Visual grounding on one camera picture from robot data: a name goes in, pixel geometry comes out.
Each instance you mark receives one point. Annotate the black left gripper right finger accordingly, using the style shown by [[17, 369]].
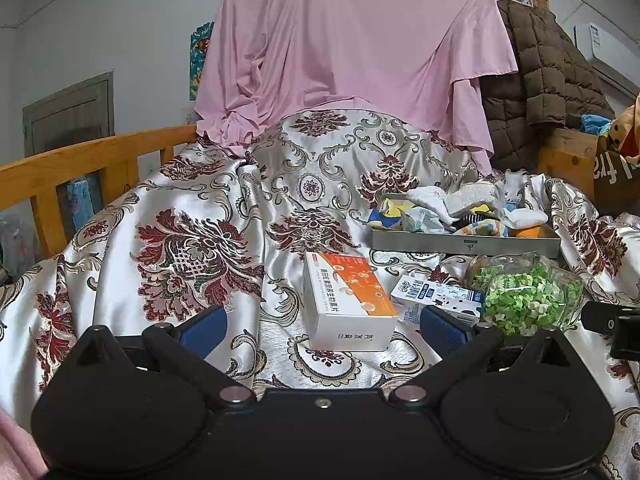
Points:
[[463, 349]]

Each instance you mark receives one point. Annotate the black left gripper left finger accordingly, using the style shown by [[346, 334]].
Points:
[[182, 351]]

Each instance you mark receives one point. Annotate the striped black white sock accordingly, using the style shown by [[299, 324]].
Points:
[[468, 219]]

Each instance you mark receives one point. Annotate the white blue printed cloth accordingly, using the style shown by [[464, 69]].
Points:
[[432, 198]]

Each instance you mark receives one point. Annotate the grey sock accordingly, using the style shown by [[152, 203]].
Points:
[[471, 195]]

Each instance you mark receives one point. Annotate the blue white milk carton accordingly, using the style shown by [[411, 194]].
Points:
[[413, 294]]

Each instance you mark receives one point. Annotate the bag of green candies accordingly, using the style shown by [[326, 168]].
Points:
[[521, 293]]

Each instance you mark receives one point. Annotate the grey metal tray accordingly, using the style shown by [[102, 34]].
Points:
[[546, 244]]

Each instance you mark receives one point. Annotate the orange white medicine box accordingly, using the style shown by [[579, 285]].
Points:
[[346, 309]]

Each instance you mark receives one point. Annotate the striped yellow orange cloth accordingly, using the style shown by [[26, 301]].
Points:
[[485, 227]]

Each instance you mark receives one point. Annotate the floral satin bedspread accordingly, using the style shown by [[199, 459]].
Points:
[[211, 230]]

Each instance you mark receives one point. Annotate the cardboard box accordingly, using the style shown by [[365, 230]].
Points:
[[569, 155]]

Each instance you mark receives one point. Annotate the colourful plush toy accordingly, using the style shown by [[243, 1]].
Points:
[[624, 134]]

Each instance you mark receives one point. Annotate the brown quilted jacket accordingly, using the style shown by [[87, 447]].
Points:
[[552, 88]]

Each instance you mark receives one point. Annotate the white air conditioner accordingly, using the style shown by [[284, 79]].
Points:
[[611, 59]]

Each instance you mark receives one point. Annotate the pink hanging sheet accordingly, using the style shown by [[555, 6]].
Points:
[[418, 60]]

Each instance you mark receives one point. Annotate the orange wooden bed rail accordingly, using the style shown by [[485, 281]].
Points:
[[115, 159]]

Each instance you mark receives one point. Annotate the grey wall panel door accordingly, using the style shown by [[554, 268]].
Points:
[[79, 113]]

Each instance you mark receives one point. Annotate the cartoon wall poster left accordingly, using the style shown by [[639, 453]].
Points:
[[199, 42]]

